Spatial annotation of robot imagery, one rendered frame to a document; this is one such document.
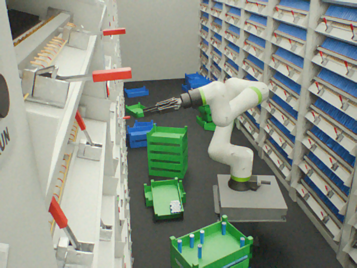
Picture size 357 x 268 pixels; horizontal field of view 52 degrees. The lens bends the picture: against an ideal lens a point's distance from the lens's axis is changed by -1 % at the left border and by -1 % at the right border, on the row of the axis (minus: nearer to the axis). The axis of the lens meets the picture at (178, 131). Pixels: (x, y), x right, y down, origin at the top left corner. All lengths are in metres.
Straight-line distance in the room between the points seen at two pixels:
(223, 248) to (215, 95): 0.72
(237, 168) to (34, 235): 2.08
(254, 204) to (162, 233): 0.71
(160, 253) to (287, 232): 0.86
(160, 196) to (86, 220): 2.29
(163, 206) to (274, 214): 0.89
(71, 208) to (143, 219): 2.18
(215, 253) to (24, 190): 1.55
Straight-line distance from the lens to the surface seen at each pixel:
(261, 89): 2.19
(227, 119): 1.87
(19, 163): 0.18
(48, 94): 0.35
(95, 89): 0.82
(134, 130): 3.86
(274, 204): 2.23
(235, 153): 2.22
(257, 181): 2.35
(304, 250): 2.53
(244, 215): 2.20
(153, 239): 2.54
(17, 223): 0.17
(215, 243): 1.75
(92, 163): 0.66
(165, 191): 2.83
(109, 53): 1.51
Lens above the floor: 1.62
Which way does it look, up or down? 24 degrees down
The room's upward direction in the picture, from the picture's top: 1 degrees counter-clockwise
